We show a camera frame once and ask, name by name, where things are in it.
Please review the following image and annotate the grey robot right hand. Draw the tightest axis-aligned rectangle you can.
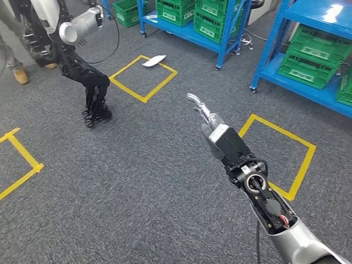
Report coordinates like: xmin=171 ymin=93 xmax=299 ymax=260
xmin=187 ymin=92 xmax=229 ymax=161

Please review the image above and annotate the white curved plastic part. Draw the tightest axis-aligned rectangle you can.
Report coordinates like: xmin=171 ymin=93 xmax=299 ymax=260
xmin=142 ymin=54 xmax=167 ymax=68

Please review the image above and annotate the blue metal shelf rack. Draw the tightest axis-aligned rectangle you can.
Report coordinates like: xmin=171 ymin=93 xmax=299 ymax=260
xmin=249 ymin=0 xmax=352 ymax=119
xmin=137 ymin=0 xmax=252 ymax=70

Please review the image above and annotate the yellow floor tape square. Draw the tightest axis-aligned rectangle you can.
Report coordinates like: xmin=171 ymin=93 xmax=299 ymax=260
xmin=238 ymin=114 xmax=316 ymax=202
xmin=0 ymin=127 xmax=45 ymax=201

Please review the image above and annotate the white black humanoid robot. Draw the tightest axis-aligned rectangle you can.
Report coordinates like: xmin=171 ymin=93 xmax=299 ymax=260
xmin=16 ymin=0 xmax=120 ymax=129

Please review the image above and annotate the person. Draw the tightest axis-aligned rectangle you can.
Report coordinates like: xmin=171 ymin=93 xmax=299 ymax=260
xmin=0 ymin=0 xmax=58 ymax=85

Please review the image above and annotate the black right wrist camera bracket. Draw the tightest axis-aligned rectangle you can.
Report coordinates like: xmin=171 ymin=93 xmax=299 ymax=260
xmin=208 ymin=124 xmax=251 ymax=167

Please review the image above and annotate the black hanging arm cable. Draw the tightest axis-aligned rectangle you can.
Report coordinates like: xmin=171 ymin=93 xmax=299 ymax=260
xmin=256 ymin=220 xmax=262 ymax=264

